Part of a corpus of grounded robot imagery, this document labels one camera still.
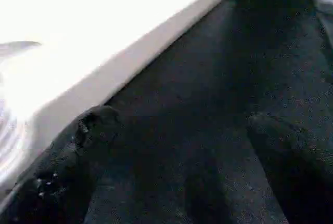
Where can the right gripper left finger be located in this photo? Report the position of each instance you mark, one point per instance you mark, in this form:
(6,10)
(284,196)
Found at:
(57,177)

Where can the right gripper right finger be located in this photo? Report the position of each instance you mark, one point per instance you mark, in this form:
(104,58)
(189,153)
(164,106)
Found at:
(296,172)

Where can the white plastic table top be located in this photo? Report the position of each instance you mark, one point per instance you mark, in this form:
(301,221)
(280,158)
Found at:
(78,31)

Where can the black work mat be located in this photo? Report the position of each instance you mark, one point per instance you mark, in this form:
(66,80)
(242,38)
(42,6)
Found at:
(223,78)

